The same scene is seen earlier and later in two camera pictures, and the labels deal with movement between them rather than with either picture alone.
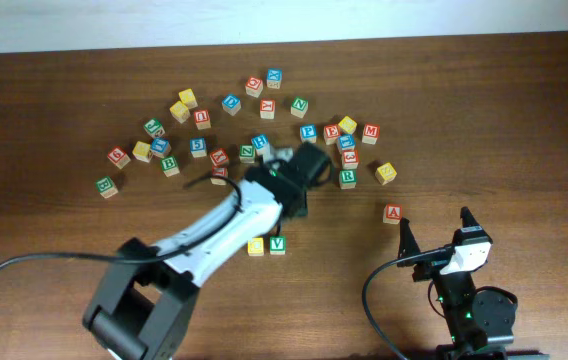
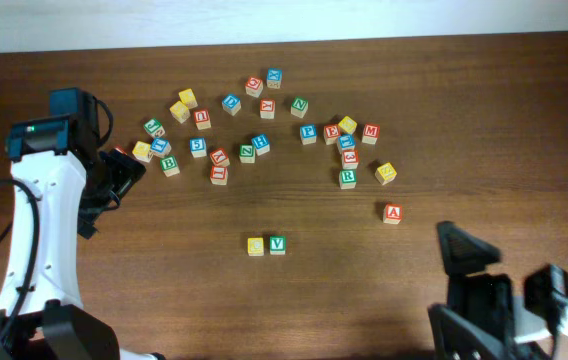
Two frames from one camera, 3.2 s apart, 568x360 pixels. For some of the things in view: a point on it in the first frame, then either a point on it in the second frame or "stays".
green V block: x=278 y=245 stays
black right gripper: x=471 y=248 -> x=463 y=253
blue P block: x=308 y=133 stays
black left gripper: x=274 y=160 -> x=111 y=176
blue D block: x=231 y=103 stays
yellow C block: x=256 y=247 stays
